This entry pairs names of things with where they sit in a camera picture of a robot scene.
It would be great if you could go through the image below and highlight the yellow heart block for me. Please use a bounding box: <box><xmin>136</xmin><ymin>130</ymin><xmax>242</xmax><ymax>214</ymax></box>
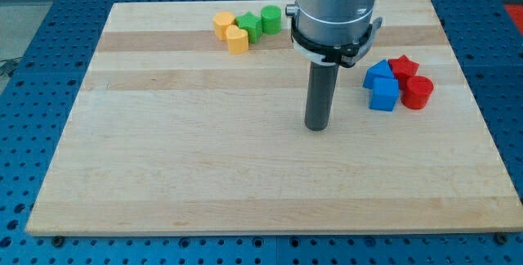
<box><xmin>226</xmin><ymin>25</ymin><xmax>249</xmax><ymax>54</ymax></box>

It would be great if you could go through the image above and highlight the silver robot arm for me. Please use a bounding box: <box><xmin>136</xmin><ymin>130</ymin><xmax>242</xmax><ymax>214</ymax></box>
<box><xmin>285</xmin><ymin>0</ymin><xmax>382</xmax><ymax>68</ymax></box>

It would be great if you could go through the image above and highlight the green cylinder block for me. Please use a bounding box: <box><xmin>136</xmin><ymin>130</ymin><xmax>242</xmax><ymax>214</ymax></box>
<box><xmin>261</xmin><ymin>5</ymin><xmax>281</xmax><ymax>35</ymax></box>

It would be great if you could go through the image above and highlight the red cylinder block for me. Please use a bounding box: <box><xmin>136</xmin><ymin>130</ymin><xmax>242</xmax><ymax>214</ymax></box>
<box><xmin>400</xmin><ymin>76</ymin><xmax>434</xmax><ymax>110</ymax></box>

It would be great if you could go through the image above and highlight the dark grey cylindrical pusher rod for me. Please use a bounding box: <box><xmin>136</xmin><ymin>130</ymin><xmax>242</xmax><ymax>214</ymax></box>
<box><xmin>304</xmin><ymin>62</ymin><xmax>339</xmax><ymax>131</ymax></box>

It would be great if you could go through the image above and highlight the red star block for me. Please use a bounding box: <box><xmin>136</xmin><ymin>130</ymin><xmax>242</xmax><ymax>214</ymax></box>
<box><xmin>388</xmin><ymin>55</ymin><xmax>420</xmax><ymax>90</ymax></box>

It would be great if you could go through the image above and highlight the wooden board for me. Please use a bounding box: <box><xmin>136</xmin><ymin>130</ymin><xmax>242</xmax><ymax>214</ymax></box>
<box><xmin>26</xmin><ymin>0</ymin><xmax>522</xmax><ymax>236</ymax></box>

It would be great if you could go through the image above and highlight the blue cube block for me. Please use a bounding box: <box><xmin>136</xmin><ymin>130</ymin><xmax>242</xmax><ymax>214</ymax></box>
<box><xmin>369</xmin><ymin>78</ymin><xmax>400</xmax><ymax>111</ymax></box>

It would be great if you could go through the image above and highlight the yellow hexagon block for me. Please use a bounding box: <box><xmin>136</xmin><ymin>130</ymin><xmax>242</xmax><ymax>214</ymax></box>
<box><xmin>212</xmin><ymin>11</ymin><xmax>235</xmax><ymax>41</ymax></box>

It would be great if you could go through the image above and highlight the green star block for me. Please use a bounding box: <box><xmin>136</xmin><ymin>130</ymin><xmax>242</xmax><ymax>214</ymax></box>
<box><xmin>235</xmin><ymin>11</ymin><xmax>262</xmax><ymax>43</ymax></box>

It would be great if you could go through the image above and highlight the blue triangle block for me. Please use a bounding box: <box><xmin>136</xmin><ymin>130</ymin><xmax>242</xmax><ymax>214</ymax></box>
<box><xmin>363</xmin><ymin>60</ymin><xmax>395</xmax><ymax>89</ymax></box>

